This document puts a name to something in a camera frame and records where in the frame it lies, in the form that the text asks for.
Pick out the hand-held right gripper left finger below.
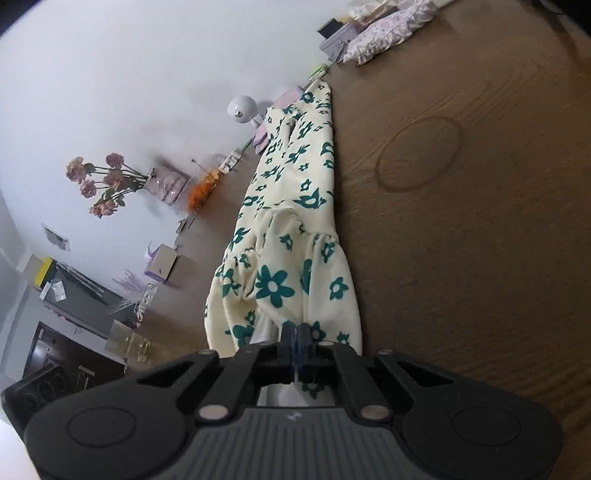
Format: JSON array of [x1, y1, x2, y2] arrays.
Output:
[[136, 322, 297, 423]]

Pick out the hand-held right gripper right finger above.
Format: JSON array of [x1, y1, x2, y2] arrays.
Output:
[[298, 323, 456, 423]]

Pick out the cream green-floral dress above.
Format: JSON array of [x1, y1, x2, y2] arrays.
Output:
[[203, 79, 365, 400]]

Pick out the plain pink garment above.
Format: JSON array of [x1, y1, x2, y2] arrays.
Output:
[[253, 88, 305, 153]]

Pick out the pink floral white garment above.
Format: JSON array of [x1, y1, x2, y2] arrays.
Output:
[[342, 0, 437, 65]]

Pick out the clear glass container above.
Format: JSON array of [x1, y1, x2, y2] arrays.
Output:
[[105, 318, 153, 367]]

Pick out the yellow item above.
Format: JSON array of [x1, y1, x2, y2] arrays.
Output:
[[33, 256, 54, 289]]

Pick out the white power strip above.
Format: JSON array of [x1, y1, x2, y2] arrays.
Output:
[[221, 148, 243, 174], [134, 284, 160, 325]]

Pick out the lavender dried flowers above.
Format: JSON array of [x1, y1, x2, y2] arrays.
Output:
[[113, 268, 148, 297]]

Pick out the purple tissue box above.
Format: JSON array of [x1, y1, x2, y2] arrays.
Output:
[[143, 242, 178, 282]]

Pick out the glass jar orange contents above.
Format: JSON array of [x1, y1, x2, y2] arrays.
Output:
[[187, 157, 223, 214]]

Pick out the pink vase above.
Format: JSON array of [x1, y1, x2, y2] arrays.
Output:
[[144, 166, 190, 207]]

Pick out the pink artificial flowers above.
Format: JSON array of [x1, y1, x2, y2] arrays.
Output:
[[65, 152, 155, 220]]

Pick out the white round desk lamp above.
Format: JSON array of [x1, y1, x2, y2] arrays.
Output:
[[226, 95, 265, 127]]

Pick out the small dark box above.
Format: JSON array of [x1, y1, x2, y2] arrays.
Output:
[[318, 18, 345, 40]]

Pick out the pale patterned folded cloth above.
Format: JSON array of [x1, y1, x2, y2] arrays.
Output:
[[347, 1, 402, 22]]

